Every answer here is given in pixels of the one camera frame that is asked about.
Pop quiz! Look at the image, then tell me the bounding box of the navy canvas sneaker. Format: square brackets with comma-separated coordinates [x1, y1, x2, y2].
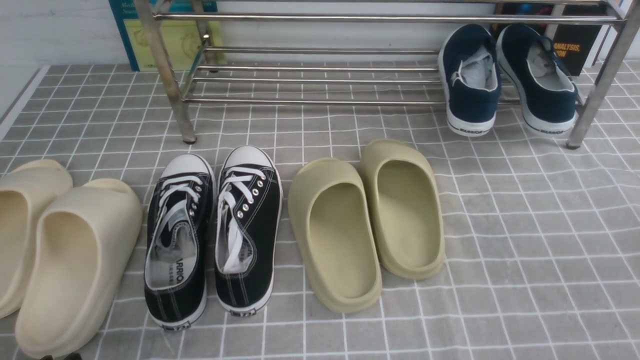
[438, 23, 502, 137]
[496, 23, 578, 136]

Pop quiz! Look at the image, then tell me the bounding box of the metal shoe rack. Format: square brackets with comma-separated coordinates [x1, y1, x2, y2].
[134, 0, 639, 150]

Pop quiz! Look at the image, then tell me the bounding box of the left olive foam slipper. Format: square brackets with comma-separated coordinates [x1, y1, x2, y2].
[287, 157, 382, 313]

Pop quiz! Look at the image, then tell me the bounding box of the olive foam slipper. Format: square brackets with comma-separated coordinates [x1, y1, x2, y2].
[359, 138, 445, 280]
[287, 157, 382, 313]

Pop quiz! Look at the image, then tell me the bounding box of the right black canvas sneaker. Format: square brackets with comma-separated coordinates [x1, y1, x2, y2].
[214, 145, 283, 317]

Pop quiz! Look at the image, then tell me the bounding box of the black canvas sneaker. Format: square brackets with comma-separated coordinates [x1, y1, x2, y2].
[144, 153, 217, 332]
[214, 145, 283, 317]

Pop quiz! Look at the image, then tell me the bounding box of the right olive foam slipper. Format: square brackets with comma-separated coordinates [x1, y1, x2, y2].
[359, 138, 445, 280]

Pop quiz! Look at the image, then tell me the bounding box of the left black canvas sneaker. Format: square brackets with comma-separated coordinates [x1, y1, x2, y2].
[144, 153, 217, 332]

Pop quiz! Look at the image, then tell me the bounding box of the grey checked tablecloth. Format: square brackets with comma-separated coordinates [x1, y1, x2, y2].
[1, 60, 640, 360]

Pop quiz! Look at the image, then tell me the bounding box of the right cream foam slipper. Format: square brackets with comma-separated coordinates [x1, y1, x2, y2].
[14, 178, 143, 358]

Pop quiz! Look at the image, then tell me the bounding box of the cream foam slipper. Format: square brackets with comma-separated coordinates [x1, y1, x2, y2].
[0, 159, 73, 318]
[14, 178, 143, 358]

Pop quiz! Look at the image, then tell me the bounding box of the black book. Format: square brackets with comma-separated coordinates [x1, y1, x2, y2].
[492, 2, 608, 77]

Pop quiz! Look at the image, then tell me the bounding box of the left cream foam slipper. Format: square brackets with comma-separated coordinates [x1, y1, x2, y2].
[0, 159, 73, 318]

